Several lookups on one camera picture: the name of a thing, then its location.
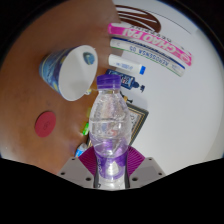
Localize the flat round red coaster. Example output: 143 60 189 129
34 110 57 138

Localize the small green box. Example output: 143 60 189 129
82 121 91 136

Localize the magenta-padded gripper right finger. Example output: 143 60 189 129
125 145 166 189

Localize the blue yellow painted mug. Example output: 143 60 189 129
38 44 99 102

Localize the dark blue pump bottle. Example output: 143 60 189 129
105 68 146 93

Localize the white bottle with blue cap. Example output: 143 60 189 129
108 54 147 76

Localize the clear purple-capped water bottle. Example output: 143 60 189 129
88 73 131 189

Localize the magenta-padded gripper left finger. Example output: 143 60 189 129
57 145 100 188

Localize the white green shuttlecock tube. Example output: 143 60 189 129
109 37 186 78

